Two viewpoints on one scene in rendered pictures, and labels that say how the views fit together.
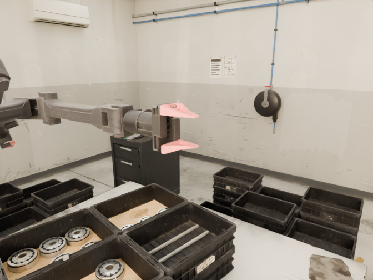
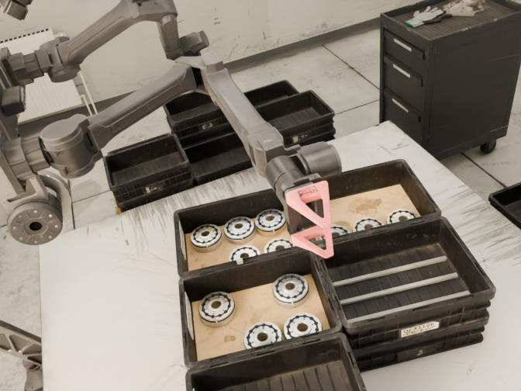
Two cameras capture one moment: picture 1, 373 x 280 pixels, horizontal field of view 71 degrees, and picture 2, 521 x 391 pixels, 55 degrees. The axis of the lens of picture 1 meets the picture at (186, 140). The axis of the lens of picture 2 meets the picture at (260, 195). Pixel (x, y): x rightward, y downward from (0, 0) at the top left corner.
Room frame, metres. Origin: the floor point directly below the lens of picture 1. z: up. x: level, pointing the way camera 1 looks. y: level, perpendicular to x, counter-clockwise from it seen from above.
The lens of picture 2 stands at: (0.08, -0.29, 2.00)
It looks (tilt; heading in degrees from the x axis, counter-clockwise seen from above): 40 degrees down; 40
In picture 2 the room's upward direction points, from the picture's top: 11 degrees counter-clockwise
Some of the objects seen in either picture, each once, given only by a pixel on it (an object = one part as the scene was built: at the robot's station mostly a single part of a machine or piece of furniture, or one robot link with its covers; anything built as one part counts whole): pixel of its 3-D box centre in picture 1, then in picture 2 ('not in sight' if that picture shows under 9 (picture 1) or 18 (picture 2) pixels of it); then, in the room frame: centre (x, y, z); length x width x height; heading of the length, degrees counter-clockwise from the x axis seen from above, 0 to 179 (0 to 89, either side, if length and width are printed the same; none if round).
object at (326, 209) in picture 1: (328, 224); not in sight; (1.86, -1.14, 0.37); 0.40 x 0.30 x 0.45; 54
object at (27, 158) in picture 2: not in sight; (25, 157); (0.49, 0.67, 1.45); 0.09 x 0.08 x 0.12; 54
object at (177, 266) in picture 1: (181, 231); (398, 269); (0.97, 0.02, 0.92); 0.40 x 0.30 x 0.02; 134
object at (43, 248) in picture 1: (53, 244); (239, 227); (0.96, 0.57, 0.86); 0.10 x 0.10 x 0.01
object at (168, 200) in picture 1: (140, 214); (361, 212); (1.19, 0.23, 0.87); 0.40 x 0.30 x 0.11; 134
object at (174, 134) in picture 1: (180, 137); (315, 230); (0.56, 0.01, 1.44); 0.09 x 0.07 x 0.07; 53
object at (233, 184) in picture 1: (236, 196); not in sight; (2.33, -0.49, 0.37); 0.40 x 0.30 x 0.45; 54
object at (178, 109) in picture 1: (180, 121); (315, 213); (0.56, 0.01, 1.47); 0.09 x 0.07 x 0.07; 53
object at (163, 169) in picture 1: (147, 171); (445, 87); (2.76, 0.43, 0.45); 0.60 x 0.45 x 0.90; 144
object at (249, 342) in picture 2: not in sight; (262, 337); (0.64, 0.27, 0.86); 0.10 x 0.10 x 0.01
